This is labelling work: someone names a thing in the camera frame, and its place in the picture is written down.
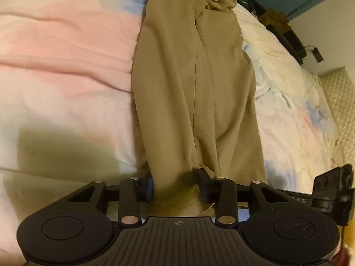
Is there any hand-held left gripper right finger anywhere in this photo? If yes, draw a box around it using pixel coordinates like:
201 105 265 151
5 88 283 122
193 168 278 228

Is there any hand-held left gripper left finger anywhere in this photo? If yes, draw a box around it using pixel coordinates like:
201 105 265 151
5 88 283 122
68 176 154 227

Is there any tan t-shirt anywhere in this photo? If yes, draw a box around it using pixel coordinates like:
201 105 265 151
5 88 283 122
130 0 267 218

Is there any person's right forearm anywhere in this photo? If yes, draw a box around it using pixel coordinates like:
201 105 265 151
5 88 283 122
331 244 355 266

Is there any beige quilted headboard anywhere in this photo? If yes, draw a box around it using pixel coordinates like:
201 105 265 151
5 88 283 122
316 66 355 169

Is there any pastel bed sheet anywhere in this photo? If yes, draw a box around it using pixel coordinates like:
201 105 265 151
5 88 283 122
0 0 341 214

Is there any black armchair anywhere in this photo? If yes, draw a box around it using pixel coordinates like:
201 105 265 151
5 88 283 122
266 23 307 65

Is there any yellow paper bag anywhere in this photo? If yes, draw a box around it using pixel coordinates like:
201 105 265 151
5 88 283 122
261 9 292 31

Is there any black wall socket with charger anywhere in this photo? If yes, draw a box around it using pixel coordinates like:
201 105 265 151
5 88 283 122
305 46 324 63

